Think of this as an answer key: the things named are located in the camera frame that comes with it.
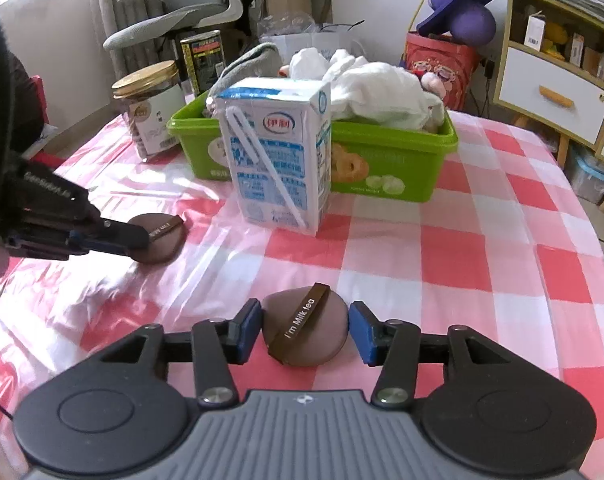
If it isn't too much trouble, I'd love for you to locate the brown powder puff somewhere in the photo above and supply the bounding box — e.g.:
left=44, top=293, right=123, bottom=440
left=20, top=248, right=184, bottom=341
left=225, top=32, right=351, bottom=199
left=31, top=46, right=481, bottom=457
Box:
left=127, top=212, right=187, bottom=266
left=259, top=282, right=350, bottom=367

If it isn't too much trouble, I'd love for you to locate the red snack bucket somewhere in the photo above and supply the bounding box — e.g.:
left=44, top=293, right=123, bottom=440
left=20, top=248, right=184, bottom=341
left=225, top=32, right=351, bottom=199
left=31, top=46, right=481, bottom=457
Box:
left=399, top=31, right=483, bottom=111

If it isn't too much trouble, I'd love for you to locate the blue white milk carton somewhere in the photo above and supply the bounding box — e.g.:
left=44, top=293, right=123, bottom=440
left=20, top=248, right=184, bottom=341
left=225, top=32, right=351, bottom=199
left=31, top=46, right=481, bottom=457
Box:
left=216, top=77, right=333, bottom=237

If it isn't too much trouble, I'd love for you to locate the white and red plush toy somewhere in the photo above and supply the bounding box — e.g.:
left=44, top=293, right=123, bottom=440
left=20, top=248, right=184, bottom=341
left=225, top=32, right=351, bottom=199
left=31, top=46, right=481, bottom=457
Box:
left=279, top=47, right=445, bottom=131

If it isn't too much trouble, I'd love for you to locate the red chair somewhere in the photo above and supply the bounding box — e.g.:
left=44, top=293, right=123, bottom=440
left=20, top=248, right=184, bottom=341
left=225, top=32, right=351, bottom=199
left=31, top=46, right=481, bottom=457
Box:
left=29, top=75, right=50, bottom=126

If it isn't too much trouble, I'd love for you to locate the clear jar with gold lid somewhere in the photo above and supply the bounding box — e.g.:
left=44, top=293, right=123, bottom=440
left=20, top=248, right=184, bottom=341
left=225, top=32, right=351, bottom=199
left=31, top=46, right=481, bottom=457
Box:
left=112, top=60, right=185, bottom=163

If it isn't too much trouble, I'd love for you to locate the green plastic bin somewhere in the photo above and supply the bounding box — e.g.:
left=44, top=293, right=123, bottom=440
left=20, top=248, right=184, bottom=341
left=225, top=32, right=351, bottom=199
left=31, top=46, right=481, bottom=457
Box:
left=167, top=90, right=458, bottom=203

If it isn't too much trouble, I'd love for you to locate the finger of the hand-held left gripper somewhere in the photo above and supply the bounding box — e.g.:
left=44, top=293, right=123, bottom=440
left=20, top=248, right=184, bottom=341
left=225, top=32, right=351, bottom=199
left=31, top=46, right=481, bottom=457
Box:
left=89, top=217, right=151, bottom=252
left=67, top=230, right=140, bottom=262

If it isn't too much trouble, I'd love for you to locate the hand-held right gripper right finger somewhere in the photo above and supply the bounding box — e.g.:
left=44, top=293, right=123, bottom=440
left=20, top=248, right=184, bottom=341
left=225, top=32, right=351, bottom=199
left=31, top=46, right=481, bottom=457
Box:
left=348, top=301, right=513, bottom=408

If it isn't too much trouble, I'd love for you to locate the small white box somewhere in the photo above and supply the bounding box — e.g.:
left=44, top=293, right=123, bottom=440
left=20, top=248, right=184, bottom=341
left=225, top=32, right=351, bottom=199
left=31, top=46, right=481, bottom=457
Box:
left=524, top=12, right=548, bottom=51

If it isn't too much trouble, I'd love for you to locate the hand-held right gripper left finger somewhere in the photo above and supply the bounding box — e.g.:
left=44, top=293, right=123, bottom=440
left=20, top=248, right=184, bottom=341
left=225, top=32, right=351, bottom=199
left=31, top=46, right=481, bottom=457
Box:
left=99, top=299, right=263, bottom=407

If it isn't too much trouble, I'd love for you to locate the clear storage box blue lid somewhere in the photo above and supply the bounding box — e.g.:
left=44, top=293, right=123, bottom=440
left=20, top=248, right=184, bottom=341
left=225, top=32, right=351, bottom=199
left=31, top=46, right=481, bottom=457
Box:
left=564, top=147, right=604, bottom=203

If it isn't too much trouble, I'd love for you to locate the white paper bag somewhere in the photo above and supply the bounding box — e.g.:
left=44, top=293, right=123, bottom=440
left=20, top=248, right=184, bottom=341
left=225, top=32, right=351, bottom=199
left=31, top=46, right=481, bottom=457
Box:
left=259, top=20, right=368, bottom=68

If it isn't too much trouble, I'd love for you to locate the green black tin can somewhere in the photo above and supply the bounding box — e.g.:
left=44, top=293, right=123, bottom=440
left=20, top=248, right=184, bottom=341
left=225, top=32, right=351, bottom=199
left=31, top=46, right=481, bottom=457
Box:
left=180, top=30, right=226, bottom=98

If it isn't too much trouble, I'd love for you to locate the small brown box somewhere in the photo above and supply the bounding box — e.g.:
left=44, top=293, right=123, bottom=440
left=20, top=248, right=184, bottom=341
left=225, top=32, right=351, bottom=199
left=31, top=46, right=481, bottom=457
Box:
left=582, top=47, right=604, bottom=81

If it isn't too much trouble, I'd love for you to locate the wooden cabinet with white drawers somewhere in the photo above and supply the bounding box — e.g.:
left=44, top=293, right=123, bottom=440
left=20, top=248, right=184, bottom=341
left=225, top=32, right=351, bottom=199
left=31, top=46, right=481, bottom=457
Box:
left=492, top=0, right=604, bottom=211

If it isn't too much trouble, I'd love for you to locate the purple bounce ball blue ring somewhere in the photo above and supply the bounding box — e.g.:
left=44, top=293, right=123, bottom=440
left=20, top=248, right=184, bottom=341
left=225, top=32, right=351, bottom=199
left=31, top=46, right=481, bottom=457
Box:
left=416, top=0, right=500, bottom=43

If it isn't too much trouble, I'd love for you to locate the pink plush toy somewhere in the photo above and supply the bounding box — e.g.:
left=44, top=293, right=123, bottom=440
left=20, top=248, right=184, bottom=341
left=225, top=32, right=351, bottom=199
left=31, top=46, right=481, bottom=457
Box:
left=419, top=71, right=447, bottom=133

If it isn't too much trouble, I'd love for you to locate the red checked tablecloth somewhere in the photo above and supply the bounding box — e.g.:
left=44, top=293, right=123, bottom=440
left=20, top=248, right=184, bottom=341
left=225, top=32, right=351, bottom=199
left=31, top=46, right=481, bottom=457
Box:
left=0, top=107, right=604, bottom=480

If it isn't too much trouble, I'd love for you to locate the yellow toy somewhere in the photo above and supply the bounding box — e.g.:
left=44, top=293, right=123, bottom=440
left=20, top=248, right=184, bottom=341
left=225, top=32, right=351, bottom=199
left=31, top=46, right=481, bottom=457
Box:
left=544, top=25, right=568, bottom=56

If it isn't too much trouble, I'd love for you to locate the white radiator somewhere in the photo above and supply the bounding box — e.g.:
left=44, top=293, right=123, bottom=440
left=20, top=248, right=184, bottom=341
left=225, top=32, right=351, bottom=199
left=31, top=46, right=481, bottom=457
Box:
left=89, top=0, right=183, bottom=81

